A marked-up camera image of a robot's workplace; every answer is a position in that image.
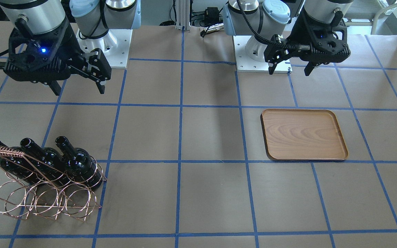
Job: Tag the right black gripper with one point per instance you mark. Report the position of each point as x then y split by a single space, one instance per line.
68 49

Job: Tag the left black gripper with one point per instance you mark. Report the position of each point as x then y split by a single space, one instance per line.
300 33

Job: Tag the dark wine bottle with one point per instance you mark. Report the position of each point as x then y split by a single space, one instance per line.
19 168
50 161
79 165

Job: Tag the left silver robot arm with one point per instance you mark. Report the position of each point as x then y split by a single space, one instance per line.
265 19

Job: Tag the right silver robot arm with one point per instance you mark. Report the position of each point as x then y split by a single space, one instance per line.
94 18

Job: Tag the wooden tray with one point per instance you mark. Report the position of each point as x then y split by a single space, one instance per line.
300 135

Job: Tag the black power adapter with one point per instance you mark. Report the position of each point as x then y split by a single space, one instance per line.
212 15

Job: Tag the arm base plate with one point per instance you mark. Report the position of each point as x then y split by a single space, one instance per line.
115 46
250 58

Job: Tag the copper wire wine rack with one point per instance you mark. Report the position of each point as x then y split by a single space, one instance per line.
45 199

